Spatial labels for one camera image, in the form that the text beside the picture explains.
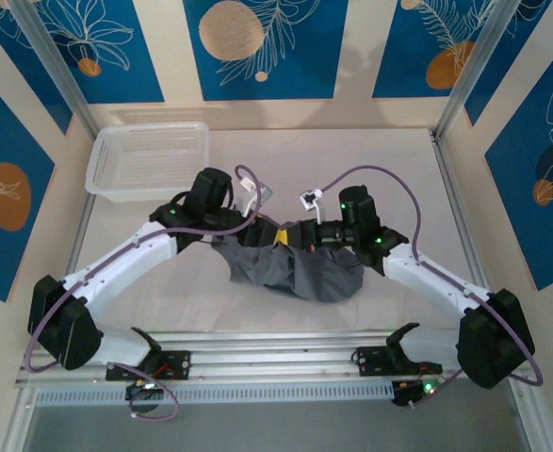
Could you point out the grey t-shirt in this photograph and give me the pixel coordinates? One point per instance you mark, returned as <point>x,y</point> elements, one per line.
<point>313,278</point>

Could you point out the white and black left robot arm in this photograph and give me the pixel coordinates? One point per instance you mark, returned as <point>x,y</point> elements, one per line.
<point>125,254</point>

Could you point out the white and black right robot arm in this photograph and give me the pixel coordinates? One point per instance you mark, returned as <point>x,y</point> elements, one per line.
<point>427,278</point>

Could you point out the white perforated plastic basket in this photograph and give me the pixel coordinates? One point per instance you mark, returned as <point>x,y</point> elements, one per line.
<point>149,160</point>

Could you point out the black controller board green light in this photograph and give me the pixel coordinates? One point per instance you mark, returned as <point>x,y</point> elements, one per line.
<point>412,393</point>
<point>144,391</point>

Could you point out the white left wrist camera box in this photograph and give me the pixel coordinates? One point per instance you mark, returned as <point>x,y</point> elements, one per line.
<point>257,198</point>

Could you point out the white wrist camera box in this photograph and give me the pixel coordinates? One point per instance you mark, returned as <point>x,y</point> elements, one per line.
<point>310,198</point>
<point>257,198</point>

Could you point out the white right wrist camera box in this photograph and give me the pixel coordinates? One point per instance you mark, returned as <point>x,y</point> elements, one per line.
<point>310,198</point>

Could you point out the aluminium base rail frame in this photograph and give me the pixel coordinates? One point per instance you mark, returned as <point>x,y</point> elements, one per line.
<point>276,358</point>

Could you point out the aluminium corner post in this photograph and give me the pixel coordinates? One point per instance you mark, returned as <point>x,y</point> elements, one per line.
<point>474,61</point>
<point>59,70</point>

